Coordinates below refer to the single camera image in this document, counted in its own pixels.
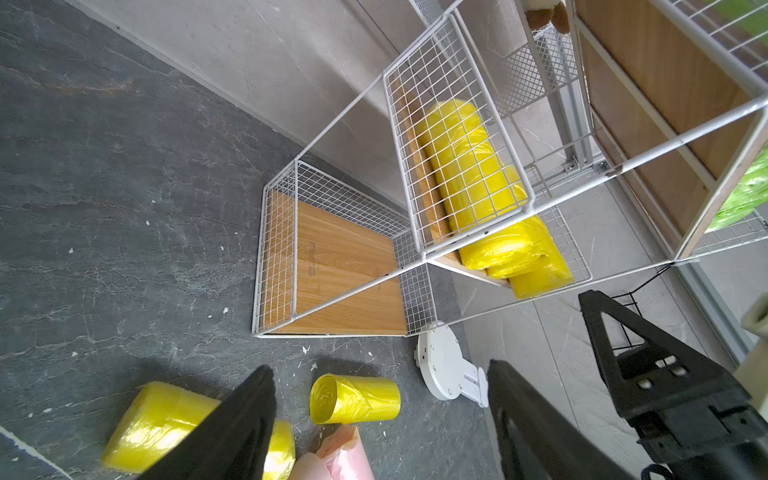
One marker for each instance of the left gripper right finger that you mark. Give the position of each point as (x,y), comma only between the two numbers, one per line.
(534,440)

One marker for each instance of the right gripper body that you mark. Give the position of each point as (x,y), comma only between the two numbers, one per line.
(718,436)

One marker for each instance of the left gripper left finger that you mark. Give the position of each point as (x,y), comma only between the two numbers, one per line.
(232,442)

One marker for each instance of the yellow roll diagonal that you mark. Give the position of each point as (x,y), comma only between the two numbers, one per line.
(549,273)

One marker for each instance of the yellow roll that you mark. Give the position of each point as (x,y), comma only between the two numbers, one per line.
(473,183)
(516,250)

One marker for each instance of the green roll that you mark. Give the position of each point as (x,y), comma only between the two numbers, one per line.
(749,193)

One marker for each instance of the yellow roll middle horizontal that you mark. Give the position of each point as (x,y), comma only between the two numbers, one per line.
(163,415)

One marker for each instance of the yellow roll horizontal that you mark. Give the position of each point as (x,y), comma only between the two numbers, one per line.
(163,415)
(340,399)

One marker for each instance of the pink roll upper centre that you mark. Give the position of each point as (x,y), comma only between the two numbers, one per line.
(340,456)

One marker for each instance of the yellow roll right horizontal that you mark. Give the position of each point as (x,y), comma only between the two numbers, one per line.
(340,399)

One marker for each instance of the white round paddle object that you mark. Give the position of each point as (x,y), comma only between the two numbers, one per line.
(445,371)

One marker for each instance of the small brown white plush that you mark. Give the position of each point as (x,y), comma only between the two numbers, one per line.
(541,13)

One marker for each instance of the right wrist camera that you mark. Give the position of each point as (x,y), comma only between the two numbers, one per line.
(752,372)

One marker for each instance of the white wire three-tier shelf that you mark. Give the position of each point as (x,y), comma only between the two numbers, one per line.
(669,97)

